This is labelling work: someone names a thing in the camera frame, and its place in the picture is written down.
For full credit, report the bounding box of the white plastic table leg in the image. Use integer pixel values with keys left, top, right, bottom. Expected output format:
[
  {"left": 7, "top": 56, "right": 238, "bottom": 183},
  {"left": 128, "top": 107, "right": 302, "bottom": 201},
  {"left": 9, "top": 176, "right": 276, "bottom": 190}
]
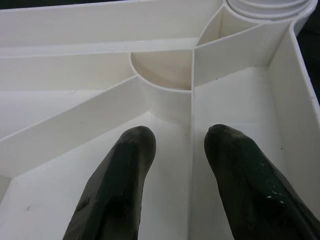
[{"left": 226, "top": 0, "right": 310, "bottom": 20}]

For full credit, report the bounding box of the white plastic table top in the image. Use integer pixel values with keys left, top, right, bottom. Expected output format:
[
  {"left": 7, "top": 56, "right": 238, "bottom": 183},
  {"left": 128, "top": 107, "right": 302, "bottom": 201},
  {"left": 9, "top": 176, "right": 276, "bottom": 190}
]
[{"left": 0, "top": 0, "right": 320, "bottom": 240}]

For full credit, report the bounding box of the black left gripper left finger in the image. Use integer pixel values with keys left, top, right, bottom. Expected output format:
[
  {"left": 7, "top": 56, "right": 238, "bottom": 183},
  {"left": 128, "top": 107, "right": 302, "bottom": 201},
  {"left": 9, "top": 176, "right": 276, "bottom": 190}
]
[{"left": 62, "top": 125, "right": 158, "bottom": 240}]

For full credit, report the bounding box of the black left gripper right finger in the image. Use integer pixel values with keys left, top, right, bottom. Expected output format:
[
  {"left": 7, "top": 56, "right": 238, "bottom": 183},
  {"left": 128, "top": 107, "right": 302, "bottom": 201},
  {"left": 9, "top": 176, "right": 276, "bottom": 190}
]
[{"left": 204, "top": 123, "right": 320, "bottom": 240}]

